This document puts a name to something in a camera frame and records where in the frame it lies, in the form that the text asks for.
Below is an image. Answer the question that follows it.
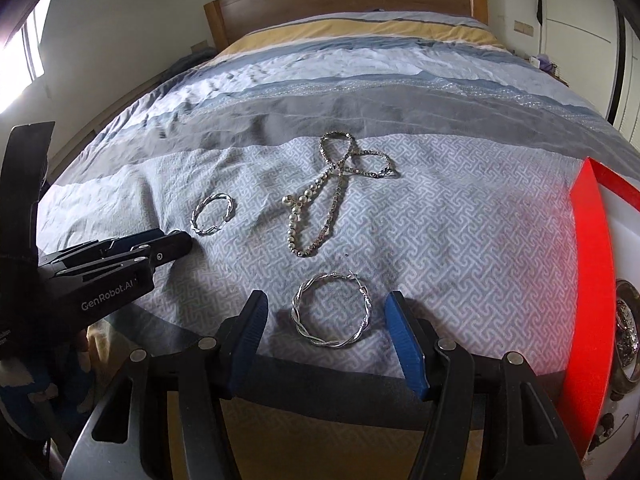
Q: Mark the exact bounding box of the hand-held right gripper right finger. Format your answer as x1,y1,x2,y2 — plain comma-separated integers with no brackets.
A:
385,291,586,480

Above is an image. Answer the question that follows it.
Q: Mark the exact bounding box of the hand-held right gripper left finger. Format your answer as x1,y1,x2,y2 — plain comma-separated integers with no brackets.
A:
60,290,269,480

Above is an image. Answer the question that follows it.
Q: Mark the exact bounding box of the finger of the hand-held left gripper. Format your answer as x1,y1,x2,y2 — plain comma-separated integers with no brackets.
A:
55,230,193,282
40,228,168,274

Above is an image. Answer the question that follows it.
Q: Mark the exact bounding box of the small twisted silver hoop earring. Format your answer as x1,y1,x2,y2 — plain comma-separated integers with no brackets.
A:
190,192,235,236

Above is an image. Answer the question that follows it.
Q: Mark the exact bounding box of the large twisted silver hoop earring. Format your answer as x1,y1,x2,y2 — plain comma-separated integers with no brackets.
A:
291,271,372,351

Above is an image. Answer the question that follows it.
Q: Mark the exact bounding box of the silver pearl chain necklace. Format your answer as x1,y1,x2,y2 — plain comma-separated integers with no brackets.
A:
282,131,400,260

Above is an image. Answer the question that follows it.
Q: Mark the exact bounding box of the red cardboard box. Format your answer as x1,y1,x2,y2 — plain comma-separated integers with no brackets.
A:
565,156,640,462

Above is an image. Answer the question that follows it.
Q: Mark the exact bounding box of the thin gold bangle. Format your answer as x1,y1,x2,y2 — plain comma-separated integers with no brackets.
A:
612,280,640,397

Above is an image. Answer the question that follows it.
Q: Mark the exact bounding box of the striped bedspread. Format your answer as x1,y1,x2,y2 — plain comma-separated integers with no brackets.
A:
35,7,640,480

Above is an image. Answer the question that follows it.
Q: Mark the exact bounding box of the window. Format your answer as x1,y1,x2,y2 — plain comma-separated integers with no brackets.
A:
0,4,49,117

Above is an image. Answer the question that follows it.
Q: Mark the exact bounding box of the blue cloth pile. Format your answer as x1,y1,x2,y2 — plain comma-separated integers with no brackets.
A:
186,45,219,64

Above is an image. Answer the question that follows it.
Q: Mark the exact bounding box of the wooden headboard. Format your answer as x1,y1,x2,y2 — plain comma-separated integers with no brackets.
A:
203,0,488,54

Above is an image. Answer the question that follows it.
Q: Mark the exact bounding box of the wooden nightstand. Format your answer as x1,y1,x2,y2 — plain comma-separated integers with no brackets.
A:
530,62,571,88

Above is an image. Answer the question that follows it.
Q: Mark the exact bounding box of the white wardrobe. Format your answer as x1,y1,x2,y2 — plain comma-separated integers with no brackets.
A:
535,0,640,137

